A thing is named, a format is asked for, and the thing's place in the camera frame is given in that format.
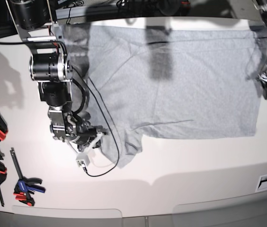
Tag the blue bar clamp on table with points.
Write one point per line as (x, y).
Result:
(25, 187)

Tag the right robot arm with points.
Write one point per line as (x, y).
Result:
(37, 26)

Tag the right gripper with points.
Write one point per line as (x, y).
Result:
(87, 140)

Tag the grey T-shirt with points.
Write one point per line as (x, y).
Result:
(170, 84)

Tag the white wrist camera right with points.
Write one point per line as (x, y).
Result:
(82, 159)

